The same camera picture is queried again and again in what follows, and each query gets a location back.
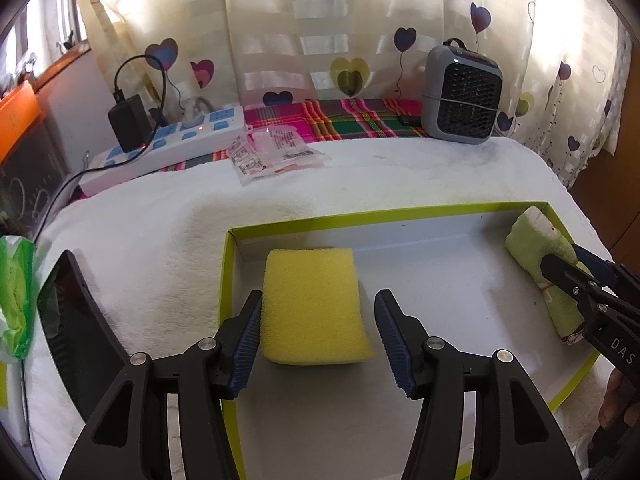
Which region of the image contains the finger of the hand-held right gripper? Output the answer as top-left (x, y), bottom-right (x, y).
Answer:
top-left (542, 254), bottom-right (603, 322)
top-left (572, 244), bottom-right (627, 292)

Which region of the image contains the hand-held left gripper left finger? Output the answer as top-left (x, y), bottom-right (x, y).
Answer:
top-left (60, 290), bottom-right (263, 480)

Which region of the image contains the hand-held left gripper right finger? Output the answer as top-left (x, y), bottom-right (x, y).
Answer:
top-left (374, 289), bottom-right (583, 480)

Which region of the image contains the green towel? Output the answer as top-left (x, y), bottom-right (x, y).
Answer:
top-left (504, 206), bottom-right (591, 346)

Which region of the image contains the yellow sponge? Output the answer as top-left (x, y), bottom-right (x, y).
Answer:
top-left (262, 246), bottom-right (377, 367)

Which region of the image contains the lime green cardboard box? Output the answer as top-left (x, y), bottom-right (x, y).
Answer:
top-left (217, 201), bottom-right (608, 480)

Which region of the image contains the person's right hand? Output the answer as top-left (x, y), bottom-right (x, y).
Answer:
top-left (599, 369), bottom-right (640, 435)

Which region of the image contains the wooden cabinet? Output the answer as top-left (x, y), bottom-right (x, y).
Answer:
top-left (570, 25), bottom-right (640, 261)

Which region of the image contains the black smartphone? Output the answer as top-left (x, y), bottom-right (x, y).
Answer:
top-left (36, 249), bottom-right (131, 426)

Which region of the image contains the small printed sachet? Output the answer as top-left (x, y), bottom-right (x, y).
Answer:
top-left (227, 135), bottom-right (268, 188)

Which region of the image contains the clear plastic packet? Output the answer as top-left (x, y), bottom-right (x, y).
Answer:
top-left (250, 127), bottom-right (333, 173)

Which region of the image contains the grey desktop fan heater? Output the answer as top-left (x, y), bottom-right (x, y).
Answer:
top-left (420, 39), bottom-right (505, 146)

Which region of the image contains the white blue power strip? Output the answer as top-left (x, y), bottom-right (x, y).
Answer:
top-left (77, 105), bottom-right (251, 198)

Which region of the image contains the plaid cloth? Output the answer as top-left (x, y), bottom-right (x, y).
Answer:
top-left (65, 97), bottom-right (431, 206)

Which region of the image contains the green tissue pack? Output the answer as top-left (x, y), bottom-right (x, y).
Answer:
top-left (0, 234), bottom-right (38, 363)

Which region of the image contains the white power plug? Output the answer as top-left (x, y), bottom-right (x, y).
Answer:
top-left (179, 96), bottom-right (213, 128)

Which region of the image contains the black charger adapter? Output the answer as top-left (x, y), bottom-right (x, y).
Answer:
top-left (108, 97), bottom-right (153, 153)

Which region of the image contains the dark glass cabinet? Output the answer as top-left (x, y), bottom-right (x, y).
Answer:
top-left (0, 105), bottom-right (76, 241)

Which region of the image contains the heart print curtain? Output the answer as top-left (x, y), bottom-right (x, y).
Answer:
top-left (80, 0), bottom-right (633, 191)

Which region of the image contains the window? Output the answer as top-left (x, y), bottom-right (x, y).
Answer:
top-left (0, 0), bottom-right (93, 86)

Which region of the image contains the black charger cable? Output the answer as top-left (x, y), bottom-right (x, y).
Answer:
top-left (30, 55), bottom-right (173, 241)

